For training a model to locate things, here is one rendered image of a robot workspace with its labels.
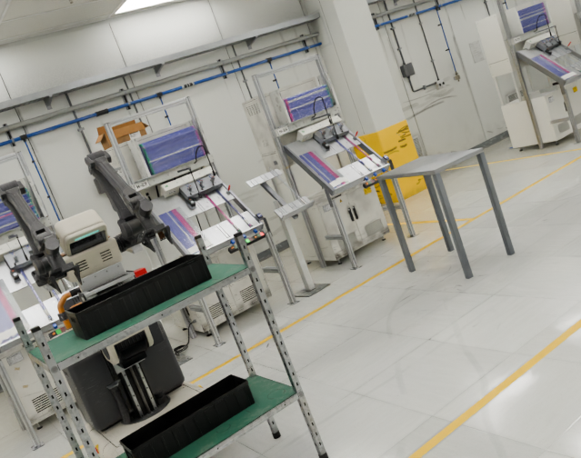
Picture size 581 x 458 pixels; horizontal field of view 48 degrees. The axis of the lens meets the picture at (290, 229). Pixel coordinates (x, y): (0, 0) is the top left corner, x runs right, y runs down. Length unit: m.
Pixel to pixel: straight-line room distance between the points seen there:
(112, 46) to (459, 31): 5.10
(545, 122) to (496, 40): 1.16
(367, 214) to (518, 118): 3.07
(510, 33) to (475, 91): 1.75
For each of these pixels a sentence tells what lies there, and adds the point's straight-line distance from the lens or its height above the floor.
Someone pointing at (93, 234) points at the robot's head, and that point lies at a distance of 3.19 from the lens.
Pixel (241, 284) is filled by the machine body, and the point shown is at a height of 0.27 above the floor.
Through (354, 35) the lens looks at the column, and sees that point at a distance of 7.99.
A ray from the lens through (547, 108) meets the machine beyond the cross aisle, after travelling 8.40.
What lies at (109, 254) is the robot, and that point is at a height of 1.15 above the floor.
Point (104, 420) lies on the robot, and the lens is 3.63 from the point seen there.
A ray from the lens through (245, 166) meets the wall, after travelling 7.44.
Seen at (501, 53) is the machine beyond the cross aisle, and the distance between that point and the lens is 8.59.
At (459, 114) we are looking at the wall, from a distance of 9.66.
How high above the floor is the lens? 1.50
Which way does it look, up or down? 10 degrees down
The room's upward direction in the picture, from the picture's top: 20 degrees counter-clockwise
